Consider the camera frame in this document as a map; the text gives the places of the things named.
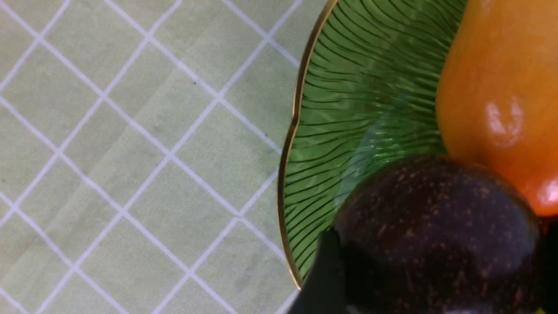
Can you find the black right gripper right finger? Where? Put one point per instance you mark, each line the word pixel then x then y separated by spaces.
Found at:
pixel 550 227

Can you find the orange toy mango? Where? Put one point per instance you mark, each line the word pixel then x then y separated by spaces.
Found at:
pixel 497 98

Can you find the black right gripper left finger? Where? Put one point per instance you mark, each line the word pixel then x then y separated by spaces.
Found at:
pixel 323 291

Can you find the green checked tablecloth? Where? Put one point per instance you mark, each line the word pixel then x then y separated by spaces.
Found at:
pixel 140 145

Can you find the dark purple toy mangosteen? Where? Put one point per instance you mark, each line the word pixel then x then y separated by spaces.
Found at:
pixel 431 235

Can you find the green leaf glass plate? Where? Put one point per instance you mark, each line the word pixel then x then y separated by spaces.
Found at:
pixel 365 96

